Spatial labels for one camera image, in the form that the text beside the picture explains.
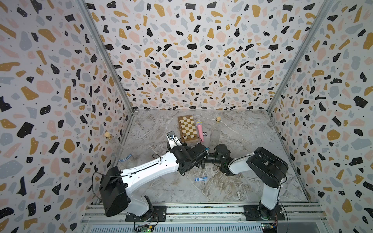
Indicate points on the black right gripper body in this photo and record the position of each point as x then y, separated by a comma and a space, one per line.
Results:
213, 160

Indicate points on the clear glass bottle with cork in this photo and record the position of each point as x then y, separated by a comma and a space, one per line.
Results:
215, 133

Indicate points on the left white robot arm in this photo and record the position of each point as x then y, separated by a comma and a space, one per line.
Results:
117, 187

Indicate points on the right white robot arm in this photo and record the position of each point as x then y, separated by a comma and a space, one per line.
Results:
269, 168

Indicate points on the glass bottle blue label left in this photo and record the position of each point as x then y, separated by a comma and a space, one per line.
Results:
125, 158

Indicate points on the wooden chessboard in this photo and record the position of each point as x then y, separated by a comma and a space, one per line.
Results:
188, 129

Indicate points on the pink toy microphone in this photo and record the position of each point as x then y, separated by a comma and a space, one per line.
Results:
199, 126

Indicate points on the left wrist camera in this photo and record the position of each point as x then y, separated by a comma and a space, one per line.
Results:
172, 140

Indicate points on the left metal corner post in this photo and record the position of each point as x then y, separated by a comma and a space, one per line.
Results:
102, 50

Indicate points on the metal corner post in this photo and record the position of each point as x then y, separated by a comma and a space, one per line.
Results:
324, 9
102, 50

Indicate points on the right metal corner post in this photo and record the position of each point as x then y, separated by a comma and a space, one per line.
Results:
324, 9

